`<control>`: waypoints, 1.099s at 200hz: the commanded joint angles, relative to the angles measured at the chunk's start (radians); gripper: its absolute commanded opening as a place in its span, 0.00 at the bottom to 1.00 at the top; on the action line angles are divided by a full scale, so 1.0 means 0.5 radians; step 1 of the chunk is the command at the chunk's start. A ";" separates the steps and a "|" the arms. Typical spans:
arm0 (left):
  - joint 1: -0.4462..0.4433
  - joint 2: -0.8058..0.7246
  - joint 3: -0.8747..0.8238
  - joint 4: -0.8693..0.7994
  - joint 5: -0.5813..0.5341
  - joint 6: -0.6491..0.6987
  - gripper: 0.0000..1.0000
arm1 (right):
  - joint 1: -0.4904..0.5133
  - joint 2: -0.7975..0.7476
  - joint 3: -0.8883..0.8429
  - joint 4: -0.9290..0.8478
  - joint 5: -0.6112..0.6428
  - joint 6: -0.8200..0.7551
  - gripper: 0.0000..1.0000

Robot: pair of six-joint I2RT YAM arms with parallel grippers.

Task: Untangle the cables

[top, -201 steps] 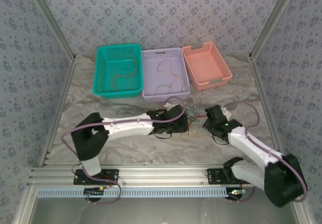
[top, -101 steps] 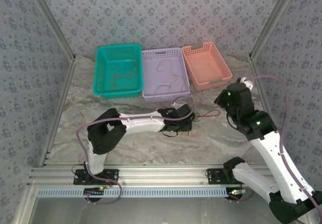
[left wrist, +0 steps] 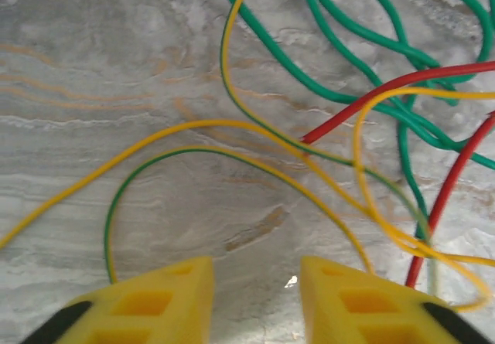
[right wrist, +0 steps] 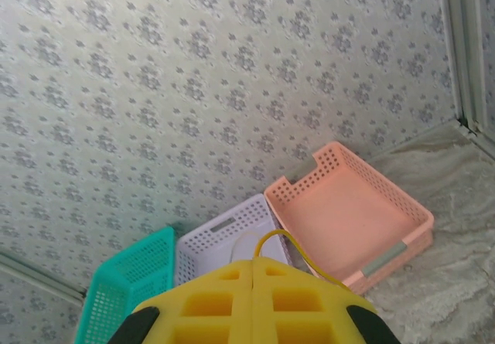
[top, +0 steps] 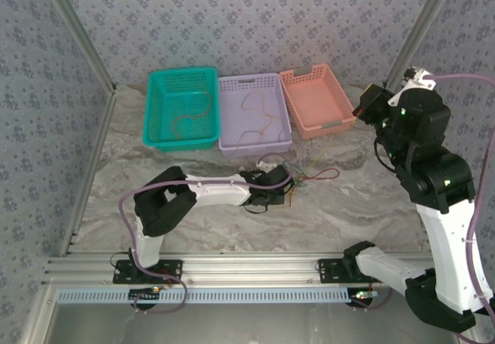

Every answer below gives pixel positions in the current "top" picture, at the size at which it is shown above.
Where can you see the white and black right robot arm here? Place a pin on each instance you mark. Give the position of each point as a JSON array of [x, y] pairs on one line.
[[448, 251]]

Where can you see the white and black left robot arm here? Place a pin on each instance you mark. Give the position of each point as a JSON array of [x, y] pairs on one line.
[[216, 193]]

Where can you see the salmon pink plastic basket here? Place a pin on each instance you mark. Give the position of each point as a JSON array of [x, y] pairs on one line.
[[317, 104]]

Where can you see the lilac perforated plastic basket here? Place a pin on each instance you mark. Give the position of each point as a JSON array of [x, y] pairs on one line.
[[228, 100]]

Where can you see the teal perforated plastic basket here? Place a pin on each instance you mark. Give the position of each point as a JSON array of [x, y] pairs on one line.
[[162, 100]]

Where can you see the small circuit board with LED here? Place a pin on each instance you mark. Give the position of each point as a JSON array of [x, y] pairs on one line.
[[363, 295], [145, 293]]

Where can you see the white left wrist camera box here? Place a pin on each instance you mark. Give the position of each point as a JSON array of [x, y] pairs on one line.
[[265, 164]]

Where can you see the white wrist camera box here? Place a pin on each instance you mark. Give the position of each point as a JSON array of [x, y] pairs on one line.
[[419, 77], [265, 164]]

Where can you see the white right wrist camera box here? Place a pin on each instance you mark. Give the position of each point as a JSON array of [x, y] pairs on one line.
[[419, 77]]

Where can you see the aluminium frame post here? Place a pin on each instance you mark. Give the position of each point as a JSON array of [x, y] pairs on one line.
[[82, 31], [417, 31]]

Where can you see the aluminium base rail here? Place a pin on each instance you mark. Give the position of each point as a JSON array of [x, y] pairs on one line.
[[251, 268]]

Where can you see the aluminium side rail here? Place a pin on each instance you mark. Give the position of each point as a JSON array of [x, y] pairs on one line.
[[93, 166]]

